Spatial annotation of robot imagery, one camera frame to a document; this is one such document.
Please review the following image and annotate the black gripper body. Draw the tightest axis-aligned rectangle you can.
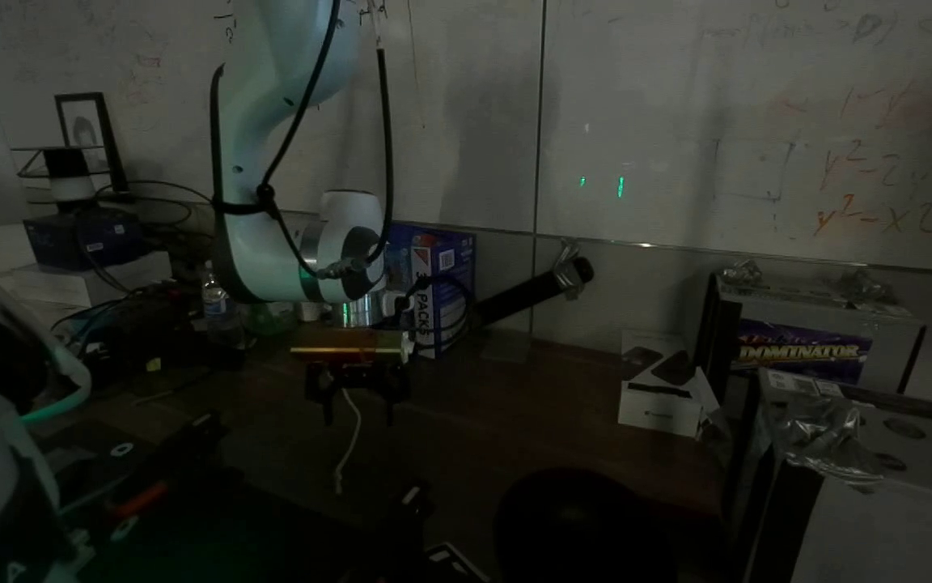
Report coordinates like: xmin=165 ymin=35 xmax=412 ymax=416
xmin=303 ymin=357 xmax=415 ymax=395

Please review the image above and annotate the thin white rope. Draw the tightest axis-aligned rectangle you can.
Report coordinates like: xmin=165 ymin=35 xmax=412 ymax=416
xmin=330 ymin=385 xmax=370 ymax=498

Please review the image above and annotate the blue snack pack box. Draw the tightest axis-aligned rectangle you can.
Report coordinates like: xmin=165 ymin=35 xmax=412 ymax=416
xmin=373 ymin=222 xmax=483 ymax=364

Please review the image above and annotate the small white cardboard box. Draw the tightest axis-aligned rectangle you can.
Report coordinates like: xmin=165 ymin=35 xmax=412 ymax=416
xmin=616 ymin=339 xmax=726 ymax=442

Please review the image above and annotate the box with Dominator print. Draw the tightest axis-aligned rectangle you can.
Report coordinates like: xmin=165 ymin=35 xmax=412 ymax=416
xmin=699 ymin=260 xmax=932 ymax=403

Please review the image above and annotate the large silver box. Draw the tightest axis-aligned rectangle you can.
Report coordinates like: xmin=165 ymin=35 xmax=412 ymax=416
xmin=747 ymin=366 xmax=932 ymax=583

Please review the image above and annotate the black tripod device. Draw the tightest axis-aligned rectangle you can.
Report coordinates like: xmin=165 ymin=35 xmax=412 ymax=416
xmin=342 ymin=481 xmax=492 ymax=583

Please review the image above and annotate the clear plastic water bottle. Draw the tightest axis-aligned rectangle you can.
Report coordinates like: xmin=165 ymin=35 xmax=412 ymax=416
xmin=199 ymin=255 xmax=232 ymax=333

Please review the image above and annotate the black clamp device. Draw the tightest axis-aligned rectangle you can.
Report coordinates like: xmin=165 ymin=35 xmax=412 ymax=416
xmin=58 ymin=413 xmax=232 ymax=494

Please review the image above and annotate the black flashlight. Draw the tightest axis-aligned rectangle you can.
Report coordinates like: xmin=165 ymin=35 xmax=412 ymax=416
xmin=474 ymin=254 xmax=600 ymax=329

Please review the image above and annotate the blue device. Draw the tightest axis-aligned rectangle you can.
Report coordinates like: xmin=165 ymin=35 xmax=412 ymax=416
xmin=24 ymin=207 xmax=148 ymax=276

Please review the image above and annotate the crumpled clear plastic wrap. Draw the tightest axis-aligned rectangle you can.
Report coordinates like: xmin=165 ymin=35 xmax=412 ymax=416
xmin=761 ymin=371 xmax=871 ymax=472

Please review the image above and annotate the whiteboard with writing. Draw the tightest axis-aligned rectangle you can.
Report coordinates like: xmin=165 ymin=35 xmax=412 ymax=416
xmin=0 ymin=0 xmax=932 ymax=279

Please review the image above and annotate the black cable bundle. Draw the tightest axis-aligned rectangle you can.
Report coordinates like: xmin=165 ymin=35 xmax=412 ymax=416
xmin=50 ymin=174 xmax=249 ymax=375

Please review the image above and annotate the red handled tool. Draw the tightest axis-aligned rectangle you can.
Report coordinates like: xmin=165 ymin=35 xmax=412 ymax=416
xmin=107 ymin=476 xmax=174 ymax=524

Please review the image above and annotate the black picture frame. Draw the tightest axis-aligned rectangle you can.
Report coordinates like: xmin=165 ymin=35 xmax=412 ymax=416
xmin=51 ymin=87 xmax=133 ymax=195

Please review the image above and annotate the black wire shelf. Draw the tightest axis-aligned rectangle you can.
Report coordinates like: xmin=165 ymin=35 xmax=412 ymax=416
xmin=10 ymin=144 xmax=104 ymax=210

